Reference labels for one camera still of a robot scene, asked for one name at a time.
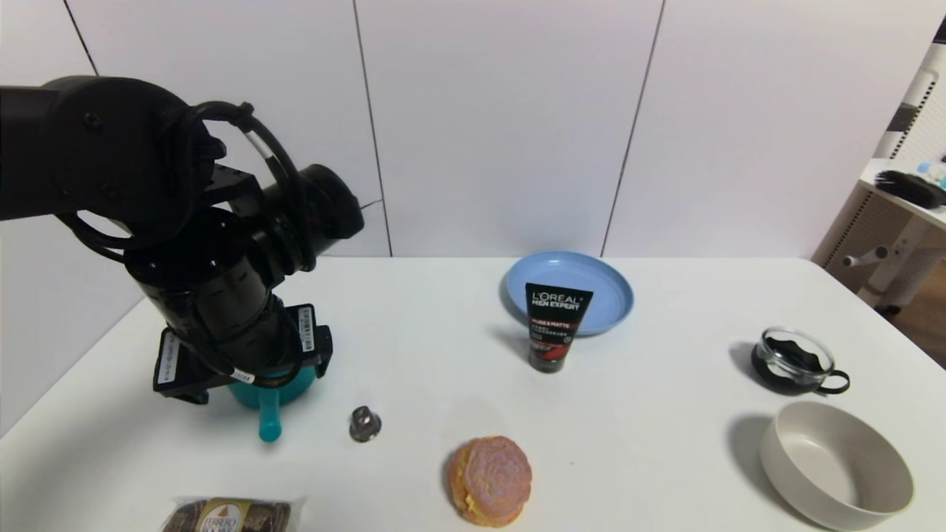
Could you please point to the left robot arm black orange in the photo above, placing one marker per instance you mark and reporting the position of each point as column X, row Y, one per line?
column 177, row 214

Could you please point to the black L'Oreal Men Expert tube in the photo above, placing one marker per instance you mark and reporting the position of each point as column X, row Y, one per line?
column 554, row 325

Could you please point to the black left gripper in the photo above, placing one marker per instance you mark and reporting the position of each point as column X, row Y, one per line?
column 177, row 369

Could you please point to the Ferrero Rocher chocolate pack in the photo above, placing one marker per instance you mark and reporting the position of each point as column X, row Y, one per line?
column 229, row 516

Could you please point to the black brush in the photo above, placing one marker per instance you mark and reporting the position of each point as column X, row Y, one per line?
column 909, row 188

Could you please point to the blue white small item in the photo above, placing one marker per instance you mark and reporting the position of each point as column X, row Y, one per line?
column 935, row 171

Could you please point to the round pink yellow pastry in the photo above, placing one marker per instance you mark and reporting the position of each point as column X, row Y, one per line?
column 491, row 480

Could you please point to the silver coffee capsule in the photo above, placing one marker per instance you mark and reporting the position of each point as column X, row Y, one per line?
column 365, row 424

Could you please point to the blue plate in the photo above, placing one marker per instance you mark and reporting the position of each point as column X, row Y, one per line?
column 599, row 292

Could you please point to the beige bowl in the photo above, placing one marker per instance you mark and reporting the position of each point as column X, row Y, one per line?
column 835, row 465

